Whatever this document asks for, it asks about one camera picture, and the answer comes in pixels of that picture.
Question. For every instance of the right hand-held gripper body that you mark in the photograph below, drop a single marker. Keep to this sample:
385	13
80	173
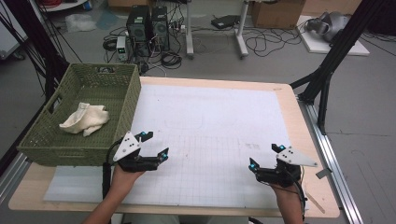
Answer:
285	172

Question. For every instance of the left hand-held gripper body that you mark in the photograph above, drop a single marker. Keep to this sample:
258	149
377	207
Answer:
137	161

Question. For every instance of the cream patterned cloth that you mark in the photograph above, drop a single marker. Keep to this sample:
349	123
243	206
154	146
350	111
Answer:
85	119

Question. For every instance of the green woven basket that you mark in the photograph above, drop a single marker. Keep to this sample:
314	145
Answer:
90	93

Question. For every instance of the person's right hand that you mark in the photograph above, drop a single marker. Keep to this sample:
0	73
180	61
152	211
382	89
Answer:
285	193

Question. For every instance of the person's left hand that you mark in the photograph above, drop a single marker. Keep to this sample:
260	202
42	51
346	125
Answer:
124	180

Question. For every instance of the grey tape piece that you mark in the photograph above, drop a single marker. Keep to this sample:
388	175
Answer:
323	173

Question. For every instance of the thin wooden stick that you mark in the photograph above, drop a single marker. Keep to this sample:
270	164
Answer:
315	202

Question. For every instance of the white grid mat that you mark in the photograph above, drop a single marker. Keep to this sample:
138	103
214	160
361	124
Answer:
211	124

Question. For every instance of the small white power supply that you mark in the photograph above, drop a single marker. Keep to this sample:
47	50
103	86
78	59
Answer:
122	48

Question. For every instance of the black computer tower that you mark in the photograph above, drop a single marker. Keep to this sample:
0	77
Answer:
160	28
137	29

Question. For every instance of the white floor board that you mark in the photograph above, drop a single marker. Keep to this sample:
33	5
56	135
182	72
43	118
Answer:
317	46

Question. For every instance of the white desk leg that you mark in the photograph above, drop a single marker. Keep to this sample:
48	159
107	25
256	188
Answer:
189	31
241	31

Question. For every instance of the clear plastic bag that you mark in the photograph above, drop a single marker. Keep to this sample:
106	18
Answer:
80	22

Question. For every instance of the grey robot head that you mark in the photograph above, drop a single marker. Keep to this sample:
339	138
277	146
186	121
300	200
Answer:
330	26

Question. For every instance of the brown cardboard box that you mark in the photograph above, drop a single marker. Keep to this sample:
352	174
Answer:
277	14

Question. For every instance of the black flat device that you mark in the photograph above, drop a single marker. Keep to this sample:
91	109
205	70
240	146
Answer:
224	21

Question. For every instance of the aluminium rail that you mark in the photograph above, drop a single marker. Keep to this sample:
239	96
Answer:
333	161
11	177

